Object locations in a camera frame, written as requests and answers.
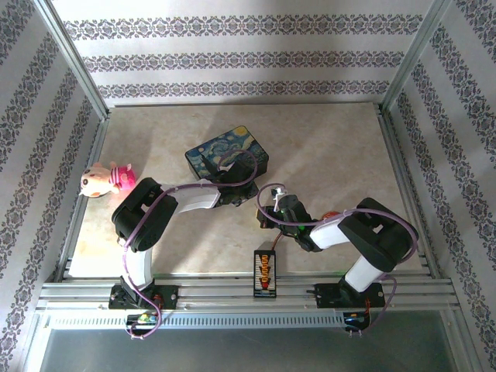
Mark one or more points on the starry night print box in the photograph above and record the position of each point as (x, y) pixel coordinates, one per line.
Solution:
(232, 143)

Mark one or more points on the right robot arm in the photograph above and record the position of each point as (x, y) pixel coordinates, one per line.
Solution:
(372, 232)

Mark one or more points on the small round orange object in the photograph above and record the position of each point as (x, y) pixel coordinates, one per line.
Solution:
(332, 215)

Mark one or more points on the black board yellow connectors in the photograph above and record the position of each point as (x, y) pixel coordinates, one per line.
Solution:
(265, 273)

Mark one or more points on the grey metal sheet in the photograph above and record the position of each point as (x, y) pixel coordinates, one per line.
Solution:
(248, 352)

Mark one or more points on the pink and cream plush toy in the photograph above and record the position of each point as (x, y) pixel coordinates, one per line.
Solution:
(97, 180)

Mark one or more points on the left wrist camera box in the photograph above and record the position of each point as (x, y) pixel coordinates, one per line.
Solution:
(237, 168)

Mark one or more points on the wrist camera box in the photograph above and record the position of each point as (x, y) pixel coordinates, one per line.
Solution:
(292, 220)
(237, 168)

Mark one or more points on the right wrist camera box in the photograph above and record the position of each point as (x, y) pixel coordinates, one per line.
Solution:
(292, 220)

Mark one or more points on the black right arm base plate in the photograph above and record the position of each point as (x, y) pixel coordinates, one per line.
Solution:
(325, 296)

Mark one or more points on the aluminium front rail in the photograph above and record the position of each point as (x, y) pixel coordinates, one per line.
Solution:
(217, 290)

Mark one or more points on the aluminium back rail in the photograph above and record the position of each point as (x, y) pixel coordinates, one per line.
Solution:
(271, 104)

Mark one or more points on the aluminium side rail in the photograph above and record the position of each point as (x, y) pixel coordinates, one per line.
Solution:
(407, 193)
(100, 133)

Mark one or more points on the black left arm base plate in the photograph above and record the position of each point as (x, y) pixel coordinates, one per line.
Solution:
(166, 297)

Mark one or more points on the aluminium frame post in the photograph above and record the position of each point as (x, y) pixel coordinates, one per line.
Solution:
(416, 54)
(69, 58)

